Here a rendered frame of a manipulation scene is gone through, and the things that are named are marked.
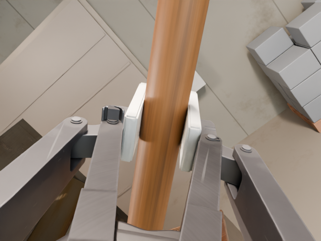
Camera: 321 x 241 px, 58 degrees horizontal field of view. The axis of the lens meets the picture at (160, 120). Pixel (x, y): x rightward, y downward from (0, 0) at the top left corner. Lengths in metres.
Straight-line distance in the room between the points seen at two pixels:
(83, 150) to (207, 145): 0.07
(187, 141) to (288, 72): 3.01
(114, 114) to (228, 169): 0.07
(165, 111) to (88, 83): 3.70
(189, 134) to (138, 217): 0.09
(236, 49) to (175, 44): 3.67
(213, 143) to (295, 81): 3.07
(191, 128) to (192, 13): 0.06
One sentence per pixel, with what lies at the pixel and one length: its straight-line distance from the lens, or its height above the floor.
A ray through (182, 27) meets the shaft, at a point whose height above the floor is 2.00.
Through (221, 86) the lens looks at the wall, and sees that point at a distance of 3.89.
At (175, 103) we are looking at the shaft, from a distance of 0.18.
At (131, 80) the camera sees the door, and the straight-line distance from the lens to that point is 3.77.
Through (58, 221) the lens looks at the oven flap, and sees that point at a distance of 1.86.
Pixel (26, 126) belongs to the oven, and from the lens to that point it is 2.13.
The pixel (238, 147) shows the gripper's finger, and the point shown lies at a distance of 0.16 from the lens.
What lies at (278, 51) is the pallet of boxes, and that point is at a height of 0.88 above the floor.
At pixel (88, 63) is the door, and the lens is 3.82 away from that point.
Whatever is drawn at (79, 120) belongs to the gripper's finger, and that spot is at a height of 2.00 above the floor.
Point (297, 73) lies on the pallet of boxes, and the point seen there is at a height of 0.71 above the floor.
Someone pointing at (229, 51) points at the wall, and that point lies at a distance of 3.82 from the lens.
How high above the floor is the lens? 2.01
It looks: 15 degrees down
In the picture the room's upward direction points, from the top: 42 degrees counter-clockwise
